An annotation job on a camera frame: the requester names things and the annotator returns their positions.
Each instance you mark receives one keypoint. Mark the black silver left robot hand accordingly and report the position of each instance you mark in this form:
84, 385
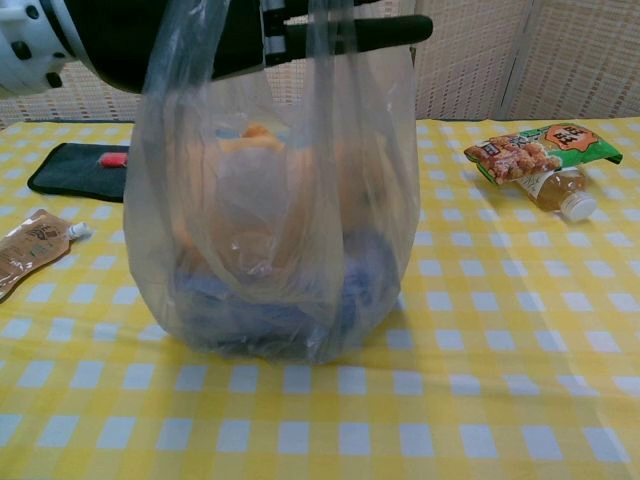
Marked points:
120, 40

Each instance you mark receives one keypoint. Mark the orange plush toy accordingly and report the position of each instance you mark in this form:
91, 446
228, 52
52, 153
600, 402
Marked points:
260, 165

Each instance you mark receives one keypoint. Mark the clear plastic bag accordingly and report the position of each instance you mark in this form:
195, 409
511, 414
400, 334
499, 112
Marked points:
165, 260

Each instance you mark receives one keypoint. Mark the blue soft pack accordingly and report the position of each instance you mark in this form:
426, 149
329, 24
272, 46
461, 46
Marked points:
280, 320

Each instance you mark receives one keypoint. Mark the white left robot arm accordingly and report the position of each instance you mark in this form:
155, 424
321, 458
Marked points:
25, 40

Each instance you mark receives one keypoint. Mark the green orange snack packet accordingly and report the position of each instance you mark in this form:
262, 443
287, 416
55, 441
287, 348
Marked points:
530, 152

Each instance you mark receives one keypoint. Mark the woven folding screen panel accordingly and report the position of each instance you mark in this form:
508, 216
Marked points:
287, 80
75, 100
585, 60
460, 65

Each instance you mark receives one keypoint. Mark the small red wrapped candy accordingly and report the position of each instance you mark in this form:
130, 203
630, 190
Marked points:
112, 160

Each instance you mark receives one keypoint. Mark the black zipper pouch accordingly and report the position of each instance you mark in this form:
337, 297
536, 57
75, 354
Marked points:
70, 175

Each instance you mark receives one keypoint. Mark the brown spout drink pouch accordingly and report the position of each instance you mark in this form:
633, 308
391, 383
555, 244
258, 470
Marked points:
30, 250

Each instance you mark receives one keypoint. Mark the yellow white checkered tablecloth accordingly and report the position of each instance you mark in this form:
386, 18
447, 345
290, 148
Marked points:
450, 350

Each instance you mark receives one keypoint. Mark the tea bottle with white cap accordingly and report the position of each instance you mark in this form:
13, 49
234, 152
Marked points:
560, 190

